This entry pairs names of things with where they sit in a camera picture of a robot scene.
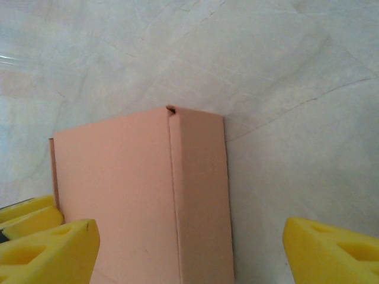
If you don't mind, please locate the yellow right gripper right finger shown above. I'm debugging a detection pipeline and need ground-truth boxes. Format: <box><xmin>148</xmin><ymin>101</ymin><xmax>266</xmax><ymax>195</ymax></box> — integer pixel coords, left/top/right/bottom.
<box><xmin>282</xmin><ymin>217</ymin><xmax>379</xmax><ymax>284</ymax></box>

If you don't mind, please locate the pink paper box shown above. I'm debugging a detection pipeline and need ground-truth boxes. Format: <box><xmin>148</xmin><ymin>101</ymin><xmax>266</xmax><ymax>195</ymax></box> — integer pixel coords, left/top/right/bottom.
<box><xmin>49</xmin><ymin>105</ymin><xmax>235</xmax><ymax>284</ymax></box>

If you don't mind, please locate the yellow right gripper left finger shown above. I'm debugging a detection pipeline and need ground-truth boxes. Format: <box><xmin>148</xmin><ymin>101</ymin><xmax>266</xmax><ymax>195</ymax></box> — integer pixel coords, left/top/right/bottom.
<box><xmin>0</xmin><ymin>218</ymin><xmax>101</xmax><ymax>284</ymax></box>

